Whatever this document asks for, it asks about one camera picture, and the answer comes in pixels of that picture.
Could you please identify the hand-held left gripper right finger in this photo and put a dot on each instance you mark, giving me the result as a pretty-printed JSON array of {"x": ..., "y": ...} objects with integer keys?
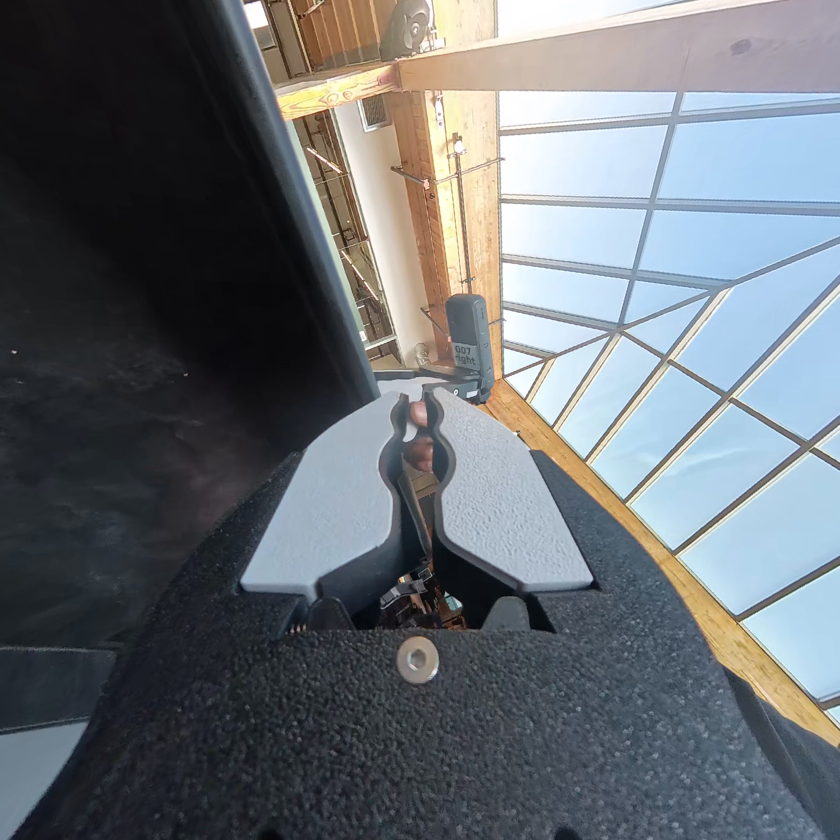
[{"x": 505, "y": 512}]

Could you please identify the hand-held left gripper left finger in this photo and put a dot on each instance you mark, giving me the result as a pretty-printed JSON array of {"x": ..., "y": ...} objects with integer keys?
[{"x": 328, "y": 512}]

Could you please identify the person's right hand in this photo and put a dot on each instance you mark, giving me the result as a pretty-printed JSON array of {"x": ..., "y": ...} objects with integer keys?
[{"x": 420, "y": 456}]

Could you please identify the black metal pipe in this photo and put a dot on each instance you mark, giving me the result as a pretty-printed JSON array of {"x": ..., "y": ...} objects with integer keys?
[{"x": 464, "y": 216}]

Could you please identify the glass railing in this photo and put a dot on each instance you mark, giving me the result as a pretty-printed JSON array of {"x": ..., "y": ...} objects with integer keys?
[{"x": 348, "y": 249}]

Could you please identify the white air vent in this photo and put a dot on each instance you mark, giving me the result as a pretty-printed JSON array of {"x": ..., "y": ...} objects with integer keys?
[{"x": 373, "y": 113}]

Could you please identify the glass skylight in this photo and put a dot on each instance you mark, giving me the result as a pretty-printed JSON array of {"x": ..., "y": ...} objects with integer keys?
[{"x": 722, "y": 262}]

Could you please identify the wooden ceiling beam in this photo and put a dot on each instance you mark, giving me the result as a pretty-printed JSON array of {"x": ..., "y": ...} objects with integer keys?
[{"x": 590, "y": 59}]

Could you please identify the black round speaker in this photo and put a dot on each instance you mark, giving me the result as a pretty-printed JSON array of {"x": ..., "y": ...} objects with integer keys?
[{"x": 407, "y": 29}]

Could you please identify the black ribbed plastic panel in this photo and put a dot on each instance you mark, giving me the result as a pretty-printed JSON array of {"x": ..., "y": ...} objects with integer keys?
[{"x": 131, "y": 262}]

